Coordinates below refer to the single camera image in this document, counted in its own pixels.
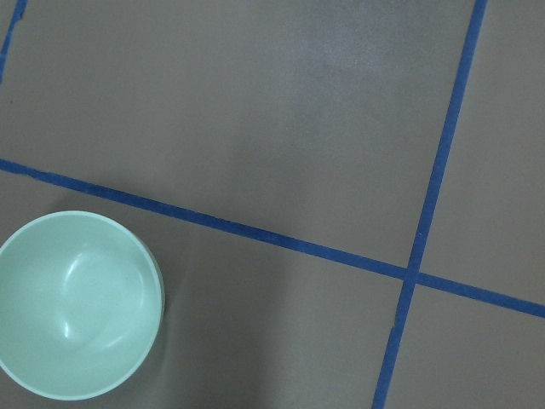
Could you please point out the green bowl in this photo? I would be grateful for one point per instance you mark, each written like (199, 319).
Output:
(82, 301)

